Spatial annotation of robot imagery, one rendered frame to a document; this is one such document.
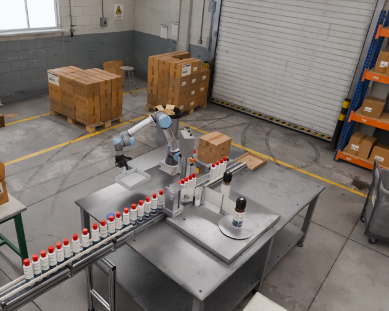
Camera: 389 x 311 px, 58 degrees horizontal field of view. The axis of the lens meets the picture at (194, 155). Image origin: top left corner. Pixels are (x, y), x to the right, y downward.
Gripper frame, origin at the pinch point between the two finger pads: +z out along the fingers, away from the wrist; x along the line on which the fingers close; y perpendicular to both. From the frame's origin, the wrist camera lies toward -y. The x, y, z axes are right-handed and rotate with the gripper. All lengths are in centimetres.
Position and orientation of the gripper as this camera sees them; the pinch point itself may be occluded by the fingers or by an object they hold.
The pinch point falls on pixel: (126, 173)
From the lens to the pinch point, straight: 340.8
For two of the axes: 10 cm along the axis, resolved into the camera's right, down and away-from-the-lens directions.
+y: -6.4, 3.1, -7.0
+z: 1.3, 9.4, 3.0
